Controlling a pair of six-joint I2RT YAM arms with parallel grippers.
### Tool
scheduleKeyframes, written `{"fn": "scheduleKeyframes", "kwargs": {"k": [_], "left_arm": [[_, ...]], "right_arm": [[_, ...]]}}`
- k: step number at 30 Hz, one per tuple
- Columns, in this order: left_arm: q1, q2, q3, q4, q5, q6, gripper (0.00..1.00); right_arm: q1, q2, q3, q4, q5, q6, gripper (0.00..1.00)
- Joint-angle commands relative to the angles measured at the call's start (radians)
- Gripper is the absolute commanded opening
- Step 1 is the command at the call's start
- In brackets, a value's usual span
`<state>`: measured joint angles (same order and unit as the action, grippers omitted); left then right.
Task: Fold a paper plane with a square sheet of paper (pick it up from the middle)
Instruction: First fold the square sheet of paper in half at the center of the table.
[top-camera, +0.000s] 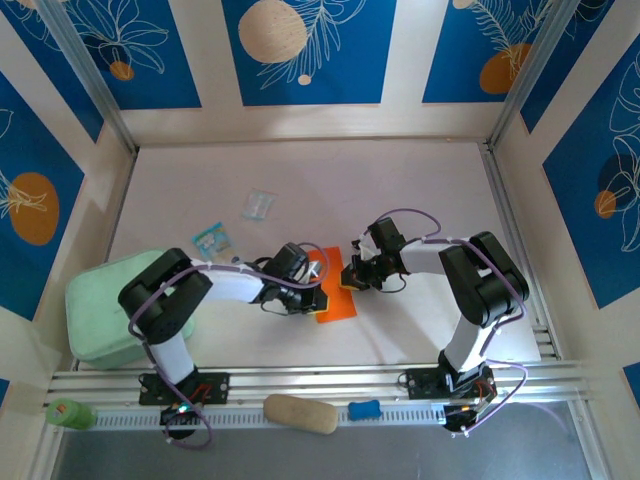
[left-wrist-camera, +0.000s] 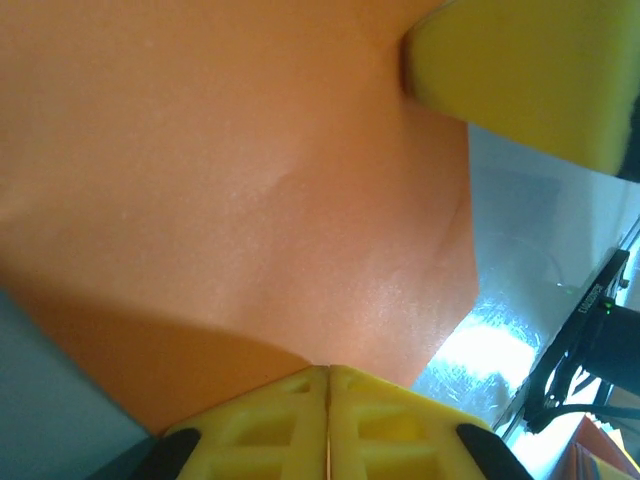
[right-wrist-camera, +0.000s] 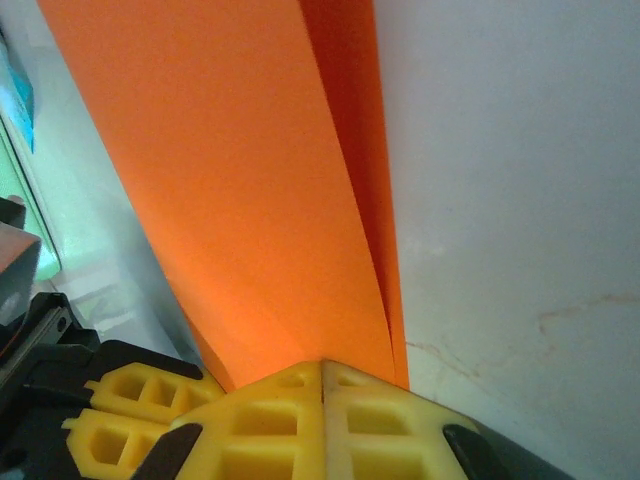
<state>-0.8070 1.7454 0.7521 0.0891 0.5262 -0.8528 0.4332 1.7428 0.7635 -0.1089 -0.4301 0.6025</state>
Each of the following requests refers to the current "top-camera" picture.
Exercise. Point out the orange paper sheet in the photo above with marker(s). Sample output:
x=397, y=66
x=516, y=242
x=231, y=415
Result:
x=340, y=305

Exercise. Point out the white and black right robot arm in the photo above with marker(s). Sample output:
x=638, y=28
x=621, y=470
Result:
x=425, y=257

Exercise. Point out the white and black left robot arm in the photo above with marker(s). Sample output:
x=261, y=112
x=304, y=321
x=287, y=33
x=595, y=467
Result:
x=230, y=285

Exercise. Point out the blue and white snack packet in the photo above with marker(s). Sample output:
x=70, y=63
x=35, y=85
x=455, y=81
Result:
x=212, y=241

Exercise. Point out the clear plastic packet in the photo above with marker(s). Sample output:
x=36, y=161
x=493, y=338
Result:
x=259, y=205

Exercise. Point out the tan oval sponge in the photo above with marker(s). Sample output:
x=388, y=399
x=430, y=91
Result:
x=300, y=414

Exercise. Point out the blue bone-shaped sponge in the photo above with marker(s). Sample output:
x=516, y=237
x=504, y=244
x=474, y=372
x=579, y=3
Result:
x=364, y=410

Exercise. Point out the mint green zip pouch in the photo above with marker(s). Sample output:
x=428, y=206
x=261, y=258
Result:
x=90, y=320

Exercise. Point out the green bottle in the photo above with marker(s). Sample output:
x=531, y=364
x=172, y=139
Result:
x=70, y=414

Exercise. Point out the aluminium mounting rail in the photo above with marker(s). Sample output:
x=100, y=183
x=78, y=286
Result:
x=310, y=381

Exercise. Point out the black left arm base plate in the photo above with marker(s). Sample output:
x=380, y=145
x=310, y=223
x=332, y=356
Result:
x=220, y=387

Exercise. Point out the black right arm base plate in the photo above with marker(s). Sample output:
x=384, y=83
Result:
x=420, y=382

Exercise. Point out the aluminium table side rail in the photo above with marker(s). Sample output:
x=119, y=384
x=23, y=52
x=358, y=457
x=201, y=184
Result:
x=502, y=200

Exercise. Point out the aluminium frame post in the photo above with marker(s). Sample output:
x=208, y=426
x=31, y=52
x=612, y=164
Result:
x=85, y=65
x=535, y=60

